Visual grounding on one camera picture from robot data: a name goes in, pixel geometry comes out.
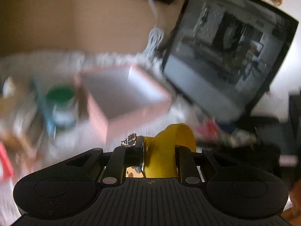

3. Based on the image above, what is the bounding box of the white textured cloth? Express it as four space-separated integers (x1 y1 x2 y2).
0 51 212 226

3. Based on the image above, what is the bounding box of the green lid glass jar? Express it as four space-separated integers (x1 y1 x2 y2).
46 85 79 129

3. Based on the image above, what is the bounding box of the yellow plush toy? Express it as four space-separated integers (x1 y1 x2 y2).
143 124 196 178

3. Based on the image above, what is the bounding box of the black framed glass panel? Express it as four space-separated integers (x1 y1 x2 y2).
163 0 298 123

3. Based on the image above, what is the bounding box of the red wipes pack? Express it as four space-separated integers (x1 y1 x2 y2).
0 142 14 181

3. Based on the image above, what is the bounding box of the pink open box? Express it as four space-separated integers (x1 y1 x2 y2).
74 65 172 143

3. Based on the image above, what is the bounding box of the white power cable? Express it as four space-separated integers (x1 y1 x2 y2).
137 0 165 59

